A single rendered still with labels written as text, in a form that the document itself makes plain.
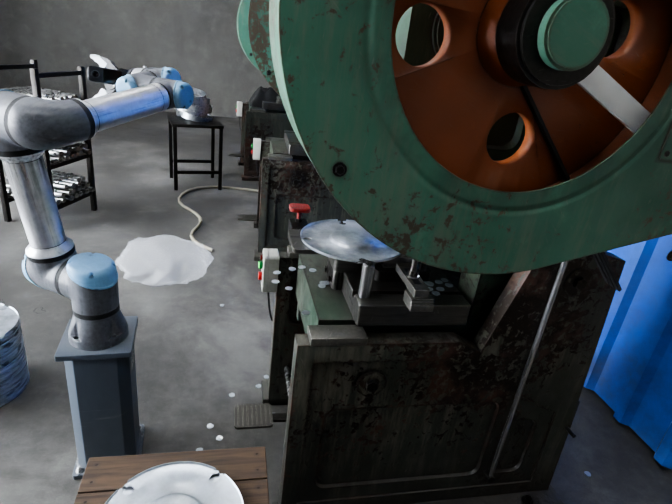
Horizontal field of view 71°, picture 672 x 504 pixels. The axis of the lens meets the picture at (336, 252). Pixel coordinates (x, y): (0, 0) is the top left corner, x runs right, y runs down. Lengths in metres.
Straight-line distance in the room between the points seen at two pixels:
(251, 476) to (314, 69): 0.89
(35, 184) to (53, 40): 6.83
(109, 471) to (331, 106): 0.93
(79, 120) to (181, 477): 0.83
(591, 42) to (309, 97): 0.40
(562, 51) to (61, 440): 1.74
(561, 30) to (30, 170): 1.15
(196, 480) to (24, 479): 0.72
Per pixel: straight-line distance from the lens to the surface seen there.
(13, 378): 2.04
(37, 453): 1.86
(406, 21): 1.06
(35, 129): 1.23
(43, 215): 1.40
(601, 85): 0.94
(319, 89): 0.72
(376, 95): 0.74
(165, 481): 1.21
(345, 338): 1.14
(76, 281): 1.37
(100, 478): 1.26
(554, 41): 0.78
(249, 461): 1.25
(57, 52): 8.15
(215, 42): 7.78
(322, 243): 1.27
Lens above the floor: 1.28
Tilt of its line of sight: 24 degrees down
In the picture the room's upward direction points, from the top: 7 degrees clockwise
